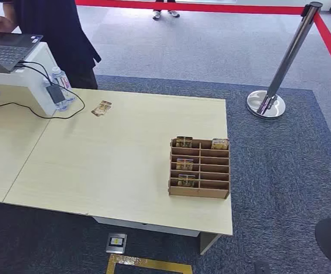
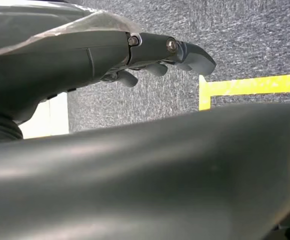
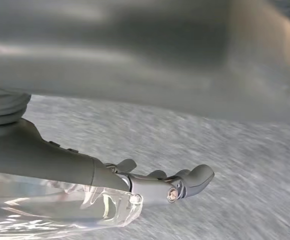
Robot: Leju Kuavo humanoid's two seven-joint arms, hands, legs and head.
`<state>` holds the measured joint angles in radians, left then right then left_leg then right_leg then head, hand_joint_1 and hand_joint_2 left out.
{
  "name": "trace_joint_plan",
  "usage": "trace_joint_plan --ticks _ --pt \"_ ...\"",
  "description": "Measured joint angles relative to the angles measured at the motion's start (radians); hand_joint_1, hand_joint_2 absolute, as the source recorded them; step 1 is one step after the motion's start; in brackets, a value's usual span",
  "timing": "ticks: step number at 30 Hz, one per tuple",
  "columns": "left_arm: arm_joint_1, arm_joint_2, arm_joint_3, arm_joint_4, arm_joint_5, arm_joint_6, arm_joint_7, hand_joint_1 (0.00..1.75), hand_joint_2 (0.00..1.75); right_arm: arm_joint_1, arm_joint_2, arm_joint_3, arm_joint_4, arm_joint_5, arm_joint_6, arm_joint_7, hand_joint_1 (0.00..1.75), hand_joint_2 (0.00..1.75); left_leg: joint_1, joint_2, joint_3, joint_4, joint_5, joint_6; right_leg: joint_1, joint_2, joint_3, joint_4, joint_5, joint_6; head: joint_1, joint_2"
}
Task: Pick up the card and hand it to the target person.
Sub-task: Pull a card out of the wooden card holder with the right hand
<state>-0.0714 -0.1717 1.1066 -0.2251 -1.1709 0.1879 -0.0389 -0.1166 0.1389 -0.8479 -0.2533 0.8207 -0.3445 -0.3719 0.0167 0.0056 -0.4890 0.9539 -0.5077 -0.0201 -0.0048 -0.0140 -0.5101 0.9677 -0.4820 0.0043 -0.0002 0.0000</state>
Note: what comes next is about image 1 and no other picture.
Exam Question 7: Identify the gold brown card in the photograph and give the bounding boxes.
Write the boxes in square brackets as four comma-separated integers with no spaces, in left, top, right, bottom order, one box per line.
[211,138,229,151]
[91,100,113,117]
[177,174,196,188]
[176,158,194,171]
[175,136,193,148]

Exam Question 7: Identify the wooden card holder rack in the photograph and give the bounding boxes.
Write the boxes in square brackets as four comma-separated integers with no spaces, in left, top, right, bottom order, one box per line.
[168,136,230,200]

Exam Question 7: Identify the person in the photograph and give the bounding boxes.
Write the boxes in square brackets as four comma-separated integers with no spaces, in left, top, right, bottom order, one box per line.
[152,0,181,21]
[0,0,102,90]

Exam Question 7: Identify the light wooden desk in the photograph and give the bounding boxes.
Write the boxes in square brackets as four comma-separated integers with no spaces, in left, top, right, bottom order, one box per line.
[3,88,233,255]
[0,83,51,203]

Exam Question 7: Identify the metal floor socket box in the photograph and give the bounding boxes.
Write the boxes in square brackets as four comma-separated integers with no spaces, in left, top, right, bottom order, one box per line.
[105,232,128,255]

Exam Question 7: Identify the clear plastic water bottle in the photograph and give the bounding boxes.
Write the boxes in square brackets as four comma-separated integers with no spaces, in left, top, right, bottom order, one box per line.
[51,66,77,103]
[42,76,69,112]

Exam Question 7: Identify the black power adapter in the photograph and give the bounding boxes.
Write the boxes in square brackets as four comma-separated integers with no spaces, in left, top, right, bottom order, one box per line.
[45,83,66,106]

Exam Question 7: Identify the chrome stanchion base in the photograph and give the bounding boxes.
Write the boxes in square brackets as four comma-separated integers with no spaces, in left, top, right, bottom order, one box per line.
[246,90,286,120]

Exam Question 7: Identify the dark blue carpet rug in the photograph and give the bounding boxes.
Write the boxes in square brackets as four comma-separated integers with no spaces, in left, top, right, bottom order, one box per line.
[0,75,331,274]

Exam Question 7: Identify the white desk riser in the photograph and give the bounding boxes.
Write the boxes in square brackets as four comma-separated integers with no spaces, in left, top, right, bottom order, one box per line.
[0,41,58,117]

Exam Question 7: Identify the dark grey laptop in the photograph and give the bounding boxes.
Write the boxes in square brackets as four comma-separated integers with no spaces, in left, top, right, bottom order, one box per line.
[0,31,44,72]

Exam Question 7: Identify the long black cable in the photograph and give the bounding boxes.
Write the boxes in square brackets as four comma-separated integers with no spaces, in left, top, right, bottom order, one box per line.
[0,64,85,120]

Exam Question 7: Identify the short black laptop cable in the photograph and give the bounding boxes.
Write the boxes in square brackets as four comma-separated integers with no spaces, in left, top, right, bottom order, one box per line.
[18,60,54,86]

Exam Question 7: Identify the chrome stanchion post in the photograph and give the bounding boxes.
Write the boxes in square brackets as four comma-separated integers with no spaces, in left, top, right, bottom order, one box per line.
[256,2,323,116]

